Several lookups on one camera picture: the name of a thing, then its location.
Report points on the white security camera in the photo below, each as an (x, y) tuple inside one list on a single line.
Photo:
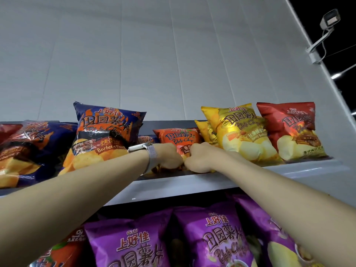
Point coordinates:
[(329, 19)]

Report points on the huge purple yellow snack bag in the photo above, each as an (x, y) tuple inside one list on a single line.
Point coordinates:
[(272, 241), (217, 236), (128, 241)]

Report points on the orange tomato chips snack bag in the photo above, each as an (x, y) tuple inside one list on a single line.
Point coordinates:
[(178, 137)]

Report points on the person's right hand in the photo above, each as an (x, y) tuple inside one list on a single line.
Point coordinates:
[(205, 158)]

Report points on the large orange tomato chip bag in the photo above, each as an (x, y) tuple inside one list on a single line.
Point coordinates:
[(64, 253)]

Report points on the person's left hand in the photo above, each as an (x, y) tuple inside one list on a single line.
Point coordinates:
[(169, 157)]

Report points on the grey store shelving unit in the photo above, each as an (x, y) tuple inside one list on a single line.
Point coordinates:
[(180, 187)]

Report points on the tall golden chips snack bag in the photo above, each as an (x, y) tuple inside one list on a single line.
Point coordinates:
[(239, 133), (207, 132)]

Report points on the person's left forearm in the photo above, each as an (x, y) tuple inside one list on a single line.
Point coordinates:
[(69, 205)]

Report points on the smartwatch with grey band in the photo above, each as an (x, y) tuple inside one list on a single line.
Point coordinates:
[(151, 158)]

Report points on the person's right forearm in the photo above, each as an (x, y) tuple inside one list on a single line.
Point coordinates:
[(292, 208)]

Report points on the white ceiling light strip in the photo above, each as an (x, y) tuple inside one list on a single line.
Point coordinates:
[(342, 72)]

